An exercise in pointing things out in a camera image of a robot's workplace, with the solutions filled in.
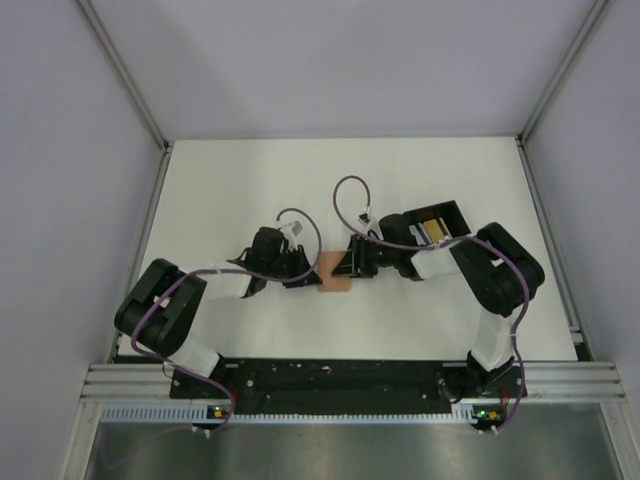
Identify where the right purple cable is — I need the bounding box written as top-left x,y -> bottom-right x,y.
332,175 -> 531,434

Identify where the purple cable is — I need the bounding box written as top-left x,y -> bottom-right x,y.
130,207 -> 322,437
332,175 -> 531,434

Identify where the grey slotted cable duct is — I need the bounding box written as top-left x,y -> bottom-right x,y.
101,403 -> 479,425

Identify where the brown leather card holder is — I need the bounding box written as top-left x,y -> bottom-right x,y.
318,251 -> 353,293

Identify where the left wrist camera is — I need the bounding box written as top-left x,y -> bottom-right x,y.
277,220 -> 303,242

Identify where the right aluminium frame post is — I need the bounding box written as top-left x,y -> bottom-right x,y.
517,0 -> 613,145

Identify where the black plastic card box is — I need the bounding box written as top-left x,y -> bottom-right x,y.
402,200 -> 471,240

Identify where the shiny metal sheet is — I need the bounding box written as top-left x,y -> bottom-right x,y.
86,405 -> 622,479

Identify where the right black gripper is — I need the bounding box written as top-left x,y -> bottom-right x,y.
332,234 -> 399,279

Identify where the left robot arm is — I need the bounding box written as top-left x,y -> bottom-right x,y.
114,221 -> 322,397

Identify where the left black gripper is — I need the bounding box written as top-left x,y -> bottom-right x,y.
265,244 -> 322,288

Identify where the aluminium frame post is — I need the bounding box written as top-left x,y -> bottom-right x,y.
517,0 -> 613,145
74,0 -> 170,152

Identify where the aluminium front rail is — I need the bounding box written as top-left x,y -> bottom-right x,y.
80,361 -> 626,403

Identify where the left aluminium frame post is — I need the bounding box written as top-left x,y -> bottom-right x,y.
74,0 -> 170,152

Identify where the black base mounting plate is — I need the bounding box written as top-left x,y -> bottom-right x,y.
170,358 -> 527,416

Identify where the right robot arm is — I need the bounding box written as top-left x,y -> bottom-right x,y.
331,210 -> 545,402

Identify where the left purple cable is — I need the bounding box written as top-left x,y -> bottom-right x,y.
130,207 -> 322,437

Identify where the gold credit card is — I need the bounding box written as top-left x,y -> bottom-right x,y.
421,219 -> 449,243

